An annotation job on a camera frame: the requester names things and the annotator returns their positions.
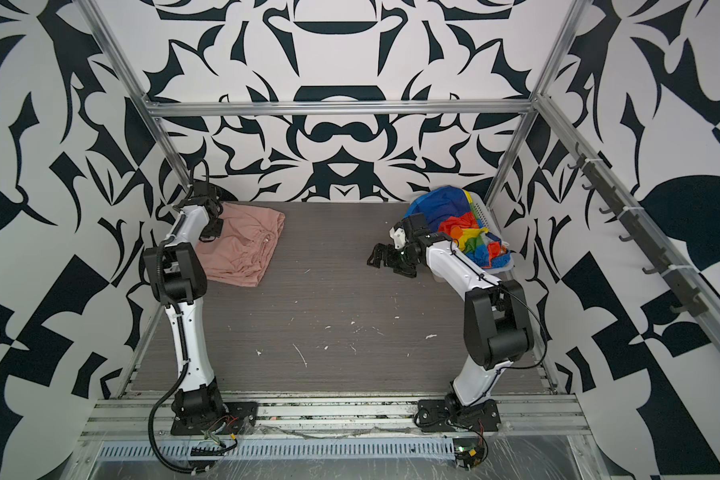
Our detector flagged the black hook rail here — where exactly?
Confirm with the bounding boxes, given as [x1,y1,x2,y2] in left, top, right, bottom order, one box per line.
[569,144,709,317]

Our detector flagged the pink shorts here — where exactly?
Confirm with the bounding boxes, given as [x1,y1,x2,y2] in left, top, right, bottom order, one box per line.
[195,203,286,288]

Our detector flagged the black corrugated cable conduit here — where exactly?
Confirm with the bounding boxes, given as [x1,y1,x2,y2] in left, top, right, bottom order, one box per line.
[146,158,241,475]

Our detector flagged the aluminium frame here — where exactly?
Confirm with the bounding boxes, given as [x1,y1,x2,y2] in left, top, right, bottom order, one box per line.
[71,0,720,480]

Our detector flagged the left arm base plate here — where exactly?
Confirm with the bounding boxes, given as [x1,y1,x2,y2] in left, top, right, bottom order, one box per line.
[170,401,259,436]

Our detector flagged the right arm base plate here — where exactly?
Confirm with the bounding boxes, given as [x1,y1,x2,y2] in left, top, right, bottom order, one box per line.
[413,397,502,433]

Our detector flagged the small electronics board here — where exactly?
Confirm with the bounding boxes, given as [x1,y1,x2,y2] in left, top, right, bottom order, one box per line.
[454,439,489,470]

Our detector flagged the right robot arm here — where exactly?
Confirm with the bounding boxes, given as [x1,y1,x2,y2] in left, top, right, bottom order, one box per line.
[367,214,535,410]

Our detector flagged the rainbow coloured shorts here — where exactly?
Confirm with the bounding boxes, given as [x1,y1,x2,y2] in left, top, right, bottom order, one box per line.
[405,186,511,270]

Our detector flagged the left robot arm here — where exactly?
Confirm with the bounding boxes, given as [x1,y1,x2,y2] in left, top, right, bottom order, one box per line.
[142,180,225,429]

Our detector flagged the white plastic basket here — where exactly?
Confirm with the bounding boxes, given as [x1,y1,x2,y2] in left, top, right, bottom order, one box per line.
[439,190,514,275]

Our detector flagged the white slotted cable duct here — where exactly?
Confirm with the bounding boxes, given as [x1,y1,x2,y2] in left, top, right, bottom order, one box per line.
[95,437,457,462]

